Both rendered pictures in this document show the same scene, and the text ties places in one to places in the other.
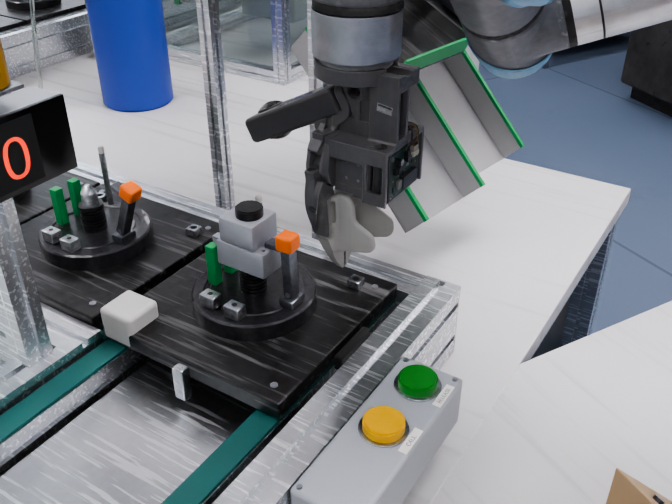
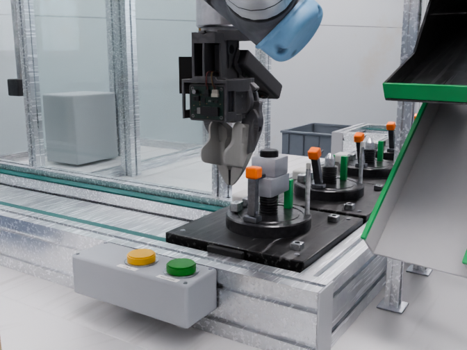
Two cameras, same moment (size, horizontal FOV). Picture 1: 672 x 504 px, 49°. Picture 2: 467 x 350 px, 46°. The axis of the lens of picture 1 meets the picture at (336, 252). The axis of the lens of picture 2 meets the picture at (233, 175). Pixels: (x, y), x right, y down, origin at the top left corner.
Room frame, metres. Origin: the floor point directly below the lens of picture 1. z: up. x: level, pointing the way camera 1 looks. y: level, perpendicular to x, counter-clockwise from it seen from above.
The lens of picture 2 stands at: (0.63, -0.77, 1.24)
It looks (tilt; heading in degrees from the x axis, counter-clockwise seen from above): 12 degrees down; 90
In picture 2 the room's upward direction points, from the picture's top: straight up
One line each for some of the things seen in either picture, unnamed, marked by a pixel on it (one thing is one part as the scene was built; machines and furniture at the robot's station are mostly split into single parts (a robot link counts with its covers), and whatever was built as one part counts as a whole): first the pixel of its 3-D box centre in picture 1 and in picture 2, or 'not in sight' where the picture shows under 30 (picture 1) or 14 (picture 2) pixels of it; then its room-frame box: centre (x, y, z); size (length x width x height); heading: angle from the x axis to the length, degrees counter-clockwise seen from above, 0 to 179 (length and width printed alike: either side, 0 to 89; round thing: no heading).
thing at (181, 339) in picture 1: (255, 309); (268, 230); (0.69, 0.09, 0.96); 0.24 x 0.24 x 0.02; 58
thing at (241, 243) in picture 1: (243, 232); (272, 170); (0.69, 0.10, 1.06); 0.08 x 0.04 x 0.07; 58
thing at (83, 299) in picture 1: (91, 211); (329, 171); (0.82, 0.31, 1.01); 0.24 x 0.24 x 0.13; 58
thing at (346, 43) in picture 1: (358, 33); (226, 14); (0.62, -0.02, 1.29); 0.08 x 0.08 x 0.05
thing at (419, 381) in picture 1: (417, 383); (181, 269); (0.56, -0.08, 0.96); 0.04 x 0.04 x 0.02
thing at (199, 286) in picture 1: (254, 295); (268, 219); (0.69, 0.09, 0.98); 0.14 x 0.14 x 0.02
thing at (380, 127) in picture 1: (363, 127); (222, 77); (0.61, -0.02, 1.21); 0.09 x 0.08 x 0.12; 58
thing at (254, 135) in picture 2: not in sight; (244, 121); (0.65, -0.01, 1.15); 0.05 x 0.02 x 0.09; 148
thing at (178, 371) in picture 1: (182, 382); not in sight; (0.58, 0.16, 0.95); 0.01 x 0.01 x 0.04; 58
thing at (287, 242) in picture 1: (283, 263); (256, 189); (0.66, 0.06, 1.04); 0.04 x 0.02 x 0.08; 58
